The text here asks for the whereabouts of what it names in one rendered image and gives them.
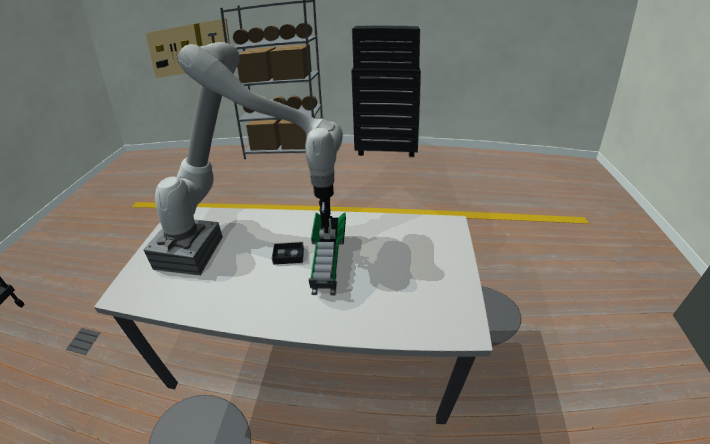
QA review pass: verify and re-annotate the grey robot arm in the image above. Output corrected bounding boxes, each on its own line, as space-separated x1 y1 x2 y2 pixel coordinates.
155 42 343 250

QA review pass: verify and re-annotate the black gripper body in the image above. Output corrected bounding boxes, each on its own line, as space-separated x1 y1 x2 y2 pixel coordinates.
313 185 334 209

